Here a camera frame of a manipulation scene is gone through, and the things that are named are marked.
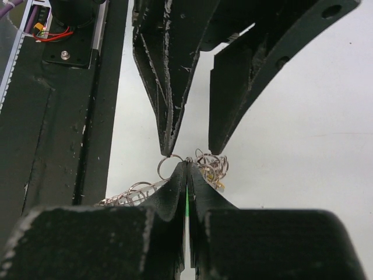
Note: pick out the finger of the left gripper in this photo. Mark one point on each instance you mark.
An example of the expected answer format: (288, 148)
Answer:
(245, 67)

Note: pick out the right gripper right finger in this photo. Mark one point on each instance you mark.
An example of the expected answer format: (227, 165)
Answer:
(227, 242)

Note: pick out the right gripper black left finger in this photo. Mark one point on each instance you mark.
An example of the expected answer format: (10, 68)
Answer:
(102, 242)

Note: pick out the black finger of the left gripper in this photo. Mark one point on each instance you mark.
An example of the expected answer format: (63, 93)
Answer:
(167, 36)

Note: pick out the green key tag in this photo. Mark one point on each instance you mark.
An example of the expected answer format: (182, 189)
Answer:
(187, 211)

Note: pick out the yellow tag on ring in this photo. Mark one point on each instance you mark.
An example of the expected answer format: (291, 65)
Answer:
(214, 181)

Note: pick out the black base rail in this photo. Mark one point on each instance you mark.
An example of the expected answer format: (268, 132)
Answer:
(58, 116)

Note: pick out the white cable duct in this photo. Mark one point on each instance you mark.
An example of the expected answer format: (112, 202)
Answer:
(12, 36)

